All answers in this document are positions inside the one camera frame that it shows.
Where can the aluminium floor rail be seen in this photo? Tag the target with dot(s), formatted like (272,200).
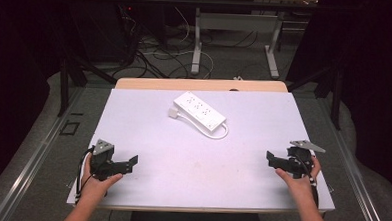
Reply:
(31,160)
(351,170)

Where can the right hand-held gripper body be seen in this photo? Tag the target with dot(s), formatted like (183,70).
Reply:
(298,161)

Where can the white power plug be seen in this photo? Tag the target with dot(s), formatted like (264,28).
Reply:
(173,112)

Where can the person's left hand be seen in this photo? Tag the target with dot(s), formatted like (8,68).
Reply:
(95,184)

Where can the black floor hatch frame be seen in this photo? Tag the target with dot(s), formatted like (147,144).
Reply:
(69,128)

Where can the person's right hand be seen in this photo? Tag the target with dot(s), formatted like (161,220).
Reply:
(301,183)

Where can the black metal stand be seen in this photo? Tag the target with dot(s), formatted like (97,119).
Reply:
(66,81)
(333,93)

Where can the white desk with metal legs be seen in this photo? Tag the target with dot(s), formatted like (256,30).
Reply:
(238,22)

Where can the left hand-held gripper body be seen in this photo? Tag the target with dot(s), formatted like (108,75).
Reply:
(102,161)

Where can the wooden table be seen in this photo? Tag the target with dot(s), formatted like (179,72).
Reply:
(171,83)

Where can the white power strip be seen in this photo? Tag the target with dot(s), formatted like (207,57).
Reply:
(200,111)

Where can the white table mat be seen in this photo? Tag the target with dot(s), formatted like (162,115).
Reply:
(188,170)

